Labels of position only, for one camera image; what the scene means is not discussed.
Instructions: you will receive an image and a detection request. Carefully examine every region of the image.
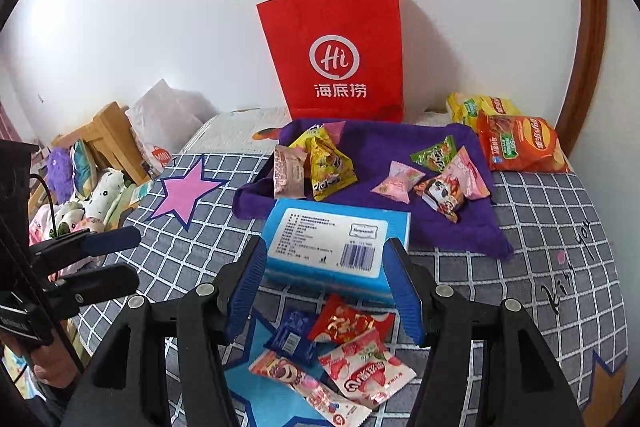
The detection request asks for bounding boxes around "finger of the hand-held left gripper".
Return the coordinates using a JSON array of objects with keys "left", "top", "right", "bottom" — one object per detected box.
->
[
  {"left": 37, "top": 263, "right": 141, "bottom": 315},
  {"left": 30, "top": 226, "right": 142, "bottom": 273}
]

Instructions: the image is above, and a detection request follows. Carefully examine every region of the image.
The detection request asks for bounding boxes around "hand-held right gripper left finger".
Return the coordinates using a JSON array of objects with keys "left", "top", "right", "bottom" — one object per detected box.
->
[{"left": 60, "top": 237, "right": 268, "bottom": 427}]

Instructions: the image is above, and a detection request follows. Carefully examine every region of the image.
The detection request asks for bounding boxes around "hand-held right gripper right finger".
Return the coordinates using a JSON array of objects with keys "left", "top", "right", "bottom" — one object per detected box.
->
[{"left": 381, "top": 237, "right": 586, "bottom": 427}]

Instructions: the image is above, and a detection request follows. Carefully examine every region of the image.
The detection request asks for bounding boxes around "blue tissue box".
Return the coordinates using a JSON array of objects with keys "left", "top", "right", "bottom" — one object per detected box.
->
[{"left": 261, "top": 198, "right": 412, "bottom": 308}]

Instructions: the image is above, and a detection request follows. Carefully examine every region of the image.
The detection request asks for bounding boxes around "red and black snack packet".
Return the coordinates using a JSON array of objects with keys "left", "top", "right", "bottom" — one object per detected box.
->
[{"left": 414, "top": 174, "right": 468, "bottom": 224}]

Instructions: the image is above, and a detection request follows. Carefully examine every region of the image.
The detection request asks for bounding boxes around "pale pink candy packet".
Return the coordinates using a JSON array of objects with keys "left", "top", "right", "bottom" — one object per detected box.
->
[{"left": 370, "top": 161, "right": 427, "bottom": 205}]

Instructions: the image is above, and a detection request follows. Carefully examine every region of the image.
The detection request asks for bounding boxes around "dusty pink snack packet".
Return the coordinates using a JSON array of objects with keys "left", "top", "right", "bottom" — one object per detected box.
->
[{"left": 273, "top": 144, "right": 308, "bottom": 199}]

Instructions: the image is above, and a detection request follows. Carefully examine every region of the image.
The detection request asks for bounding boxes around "pink triangular snack packet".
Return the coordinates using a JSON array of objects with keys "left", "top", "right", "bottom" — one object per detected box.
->
[{"left": 442, "top": 146, "right": 492, "bottom": 201}]

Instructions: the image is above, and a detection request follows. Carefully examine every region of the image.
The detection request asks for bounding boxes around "yellow triangular snack packet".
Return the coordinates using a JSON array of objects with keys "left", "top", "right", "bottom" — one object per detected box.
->
[{"left": 306, "top": 137, "right": 359, "bottom": 202}]

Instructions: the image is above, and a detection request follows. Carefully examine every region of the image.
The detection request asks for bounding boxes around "person's left hand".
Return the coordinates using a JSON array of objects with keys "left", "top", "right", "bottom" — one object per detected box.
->
[{"left": 31, "top": 347, "right": 85, "bottom": 392}]

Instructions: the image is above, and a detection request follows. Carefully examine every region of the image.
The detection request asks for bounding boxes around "floral print bedding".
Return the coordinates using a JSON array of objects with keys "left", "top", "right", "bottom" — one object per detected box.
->
[{"left": 30, "top": 139, "right": 151, "bottom": 253}]

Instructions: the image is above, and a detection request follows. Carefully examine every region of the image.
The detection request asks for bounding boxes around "dark blue snack packet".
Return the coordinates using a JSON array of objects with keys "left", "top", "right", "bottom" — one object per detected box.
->
[{"left": 263, "top": 309, "right": 321, "bottom": 367}]

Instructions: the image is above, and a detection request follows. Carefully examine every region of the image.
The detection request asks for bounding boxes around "pink paper star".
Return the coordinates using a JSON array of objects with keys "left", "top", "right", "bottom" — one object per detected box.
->
[{"left": 150, "top": 155, "right": 240, "bottom": 233}]

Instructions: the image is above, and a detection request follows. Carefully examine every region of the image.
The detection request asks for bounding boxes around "pink strawberry snack packet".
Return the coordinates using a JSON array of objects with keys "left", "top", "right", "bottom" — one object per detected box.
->
[{"left": 318, "top": 328, "right": 417, "bottom": 410}]

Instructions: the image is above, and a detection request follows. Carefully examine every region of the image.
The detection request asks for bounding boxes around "purple plush toy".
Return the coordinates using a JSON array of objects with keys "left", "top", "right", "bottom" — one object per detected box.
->
[{"left": 47, "top": 147, "right": 76, "bottom": 202}]

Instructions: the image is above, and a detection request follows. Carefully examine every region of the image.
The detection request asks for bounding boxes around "long pink snack packet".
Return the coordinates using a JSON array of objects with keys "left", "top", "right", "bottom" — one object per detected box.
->
[{"left": 248, "top": 349, "right": 371, "bottom": 427}]

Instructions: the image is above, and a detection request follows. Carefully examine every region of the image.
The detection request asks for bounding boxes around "wooden chair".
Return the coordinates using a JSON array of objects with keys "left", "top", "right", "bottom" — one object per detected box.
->
[{"left": 52, "top": 102, "right": 153, "bottom": 185}]

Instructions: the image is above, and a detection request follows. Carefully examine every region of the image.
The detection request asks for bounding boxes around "blue paper star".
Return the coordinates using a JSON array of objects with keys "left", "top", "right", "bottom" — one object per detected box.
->
[{"left": 222, "top": 307, "right": 331, "bottom": 427}]

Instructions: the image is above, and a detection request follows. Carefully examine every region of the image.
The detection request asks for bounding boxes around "white plastic bag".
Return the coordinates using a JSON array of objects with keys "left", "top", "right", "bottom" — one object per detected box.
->
[{"left": 125, "top": 78, "right": 206, "bottom": 180}]

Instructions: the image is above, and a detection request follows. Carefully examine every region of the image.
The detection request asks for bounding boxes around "green snack packet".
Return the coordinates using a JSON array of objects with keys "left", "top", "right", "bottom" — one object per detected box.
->
[{"left": 410, "top": 135, "right": 458, "bottom": 172}]

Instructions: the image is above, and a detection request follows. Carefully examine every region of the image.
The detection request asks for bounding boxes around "grey checkered bedsheet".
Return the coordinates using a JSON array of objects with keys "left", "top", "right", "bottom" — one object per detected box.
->
[{"left": 70, "top": 152, "right": 628, "bottom": 427}]

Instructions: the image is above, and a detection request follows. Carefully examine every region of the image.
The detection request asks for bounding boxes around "purple cloth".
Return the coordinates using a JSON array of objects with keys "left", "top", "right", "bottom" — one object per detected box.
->
[{"left": 232, "top": 118, "right": 515, "bottom": 261}]

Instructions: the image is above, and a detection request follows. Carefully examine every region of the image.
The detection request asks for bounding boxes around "fruit-print white sheet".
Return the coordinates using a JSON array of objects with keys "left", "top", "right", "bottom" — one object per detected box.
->
[{"left": 185, "top": 107, "right": 293, "bottom": 155}]

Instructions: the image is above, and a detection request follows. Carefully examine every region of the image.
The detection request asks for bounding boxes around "yellow and blue snack packet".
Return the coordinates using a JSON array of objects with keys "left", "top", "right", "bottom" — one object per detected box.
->
[{"left": 289, "top": 122, "right": 335, "bottom": 152}]

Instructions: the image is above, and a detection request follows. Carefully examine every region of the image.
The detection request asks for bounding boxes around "pink fruit-print snack packet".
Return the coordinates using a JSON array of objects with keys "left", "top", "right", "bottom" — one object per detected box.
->
[{"left": 322, "top": 121, "right": 347, "bottom": 145}]

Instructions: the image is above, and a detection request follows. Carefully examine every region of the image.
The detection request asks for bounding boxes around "orange chips bag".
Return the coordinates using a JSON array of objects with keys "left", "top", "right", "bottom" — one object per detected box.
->
[{"left": 475, "top": 109, "right": 573, "bottom": 174}]

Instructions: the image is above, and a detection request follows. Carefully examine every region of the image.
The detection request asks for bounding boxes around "yellow chips bag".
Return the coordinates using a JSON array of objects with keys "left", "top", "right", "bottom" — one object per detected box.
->
[{"left": 446, "top": 92, "right": 523, "bottom": 132}]

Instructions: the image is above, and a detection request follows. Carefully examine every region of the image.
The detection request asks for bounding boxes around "orange paper star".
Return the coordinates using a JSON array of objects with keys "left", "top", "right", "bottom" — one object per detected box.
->
[{"left": 590, "top": 349, "right": 628, "bottom": 427}]

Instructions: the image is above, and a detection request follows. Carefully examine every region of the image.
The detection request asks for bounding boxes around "red paper bag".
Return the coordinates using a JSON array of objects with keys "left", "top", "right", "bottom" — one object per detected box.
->
[{"left": 256, "top": 0, "right": 405, "bottom": 124}]

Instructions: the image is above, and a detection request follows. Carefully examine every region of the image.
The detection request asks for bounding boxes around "black cable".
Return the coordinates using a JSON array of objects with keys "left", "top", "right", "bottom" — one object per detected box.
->
[{"left": 27, "top": 173, "right": 55, "bottom": 233}]

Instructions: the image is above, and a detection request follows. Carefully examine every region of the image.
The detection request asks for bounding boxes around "brown wooden door frame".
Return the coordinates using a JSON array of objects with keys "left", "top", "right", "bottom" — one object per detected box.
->
[{"left": 555, "top": 0, "right": 608, "bottom": 158}]

